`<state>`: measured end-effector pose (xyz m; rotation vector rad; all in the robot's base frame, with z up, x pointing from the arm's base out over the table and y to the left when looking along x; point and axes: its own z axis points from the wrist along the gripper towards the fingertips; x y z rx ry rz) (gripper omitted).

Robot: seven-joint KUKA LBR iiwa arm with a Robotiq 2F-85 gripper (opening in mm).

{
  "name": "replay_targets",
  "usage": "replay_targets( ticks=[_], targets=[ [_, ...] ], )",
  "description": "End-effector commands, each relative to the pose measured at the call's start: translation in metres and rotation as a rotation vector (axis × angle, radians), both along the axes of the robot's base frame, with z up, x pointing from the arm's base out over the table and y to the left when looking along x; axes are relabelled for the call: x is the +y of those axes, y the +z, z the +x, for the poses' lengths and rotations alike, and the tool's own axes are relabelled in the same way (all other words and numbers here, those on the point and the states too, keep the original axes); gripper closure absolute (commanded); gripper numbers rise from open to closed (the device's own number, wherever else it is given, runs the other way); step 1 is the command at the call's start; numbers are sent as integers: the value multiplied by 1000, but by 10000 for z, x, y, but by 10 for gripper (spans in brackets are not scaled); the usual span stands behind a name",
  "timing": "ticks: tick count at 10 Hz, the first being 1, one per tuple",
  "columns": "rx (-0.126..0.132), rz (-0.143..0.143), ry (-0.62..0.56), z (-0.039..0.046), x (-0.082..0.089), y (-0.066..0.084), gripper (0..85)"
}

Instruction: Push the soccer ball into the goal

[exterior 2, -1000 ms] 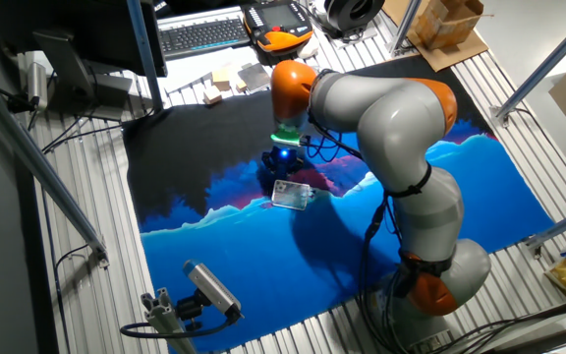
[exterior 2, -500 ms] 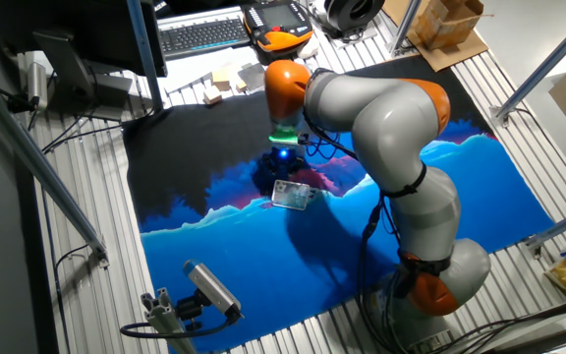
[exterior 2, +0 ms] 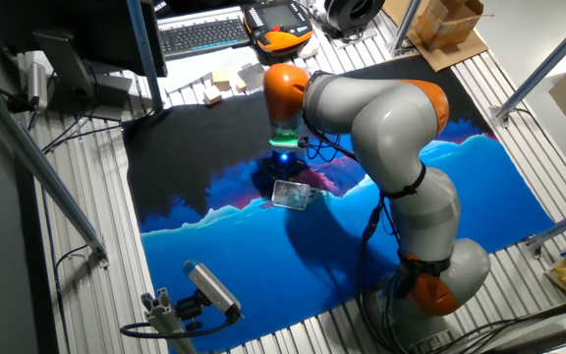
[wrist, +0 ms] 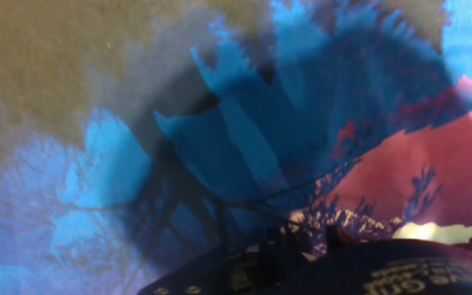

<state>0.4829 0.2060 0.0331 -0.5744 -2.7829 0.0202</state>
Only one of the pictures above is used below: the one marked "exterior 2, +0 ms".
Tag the black computer keyboard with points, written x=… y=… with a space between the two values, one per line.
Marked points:
x=199 y=37

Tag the black computer monitor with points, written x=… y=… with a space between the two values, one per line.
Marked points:
x=67 y=24

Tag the aluminium camera mount profile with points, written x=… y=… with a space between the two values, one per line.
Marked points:
x=165 y=324

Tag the silver depth camera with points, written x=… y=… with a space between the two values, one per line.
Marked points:
x=211 y=287

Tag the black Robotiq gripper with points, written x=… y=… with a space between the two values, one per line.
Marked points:
x=284 y=159

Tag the printed landscape cloth mat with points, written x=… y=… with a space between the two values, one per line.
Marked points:
x=263 y=255

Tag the grey monitor stand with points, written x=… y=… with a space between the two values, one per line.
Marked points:
x=76 y=83

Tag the white cylindrical device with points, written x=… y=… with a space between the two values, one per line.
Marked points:
x=37 y=86

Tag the small wooden block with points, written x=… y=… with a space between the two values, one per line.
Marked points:
x=241 y=86

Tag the white rounded plastic object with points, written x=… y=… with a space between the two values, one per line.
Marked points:
x=308 y=48

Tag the aluminium frame post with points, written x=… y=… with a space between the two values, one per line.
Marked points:
x=145 y=54
x=405 y=24

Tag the orange black teach pendant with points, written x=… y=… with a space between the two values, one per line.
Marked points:
x=278 y=22

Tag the aluminium frame strut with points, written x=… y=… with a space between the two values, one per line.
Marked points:
x=42 y=172
x=563 y=226
x=543 y=64

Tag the white paper sheet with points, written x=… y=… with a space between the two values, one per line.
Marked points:
x=189 y=69

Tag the large wooden block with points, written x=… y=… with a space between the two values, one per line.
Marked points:
x=221 y=79
x=212 y=95

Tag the brown cardboard box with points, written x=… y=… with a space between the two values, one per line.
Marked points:
x=447 y=22

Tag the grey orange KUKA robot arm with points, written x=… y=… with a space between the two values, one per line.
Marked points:
x=386 y=128

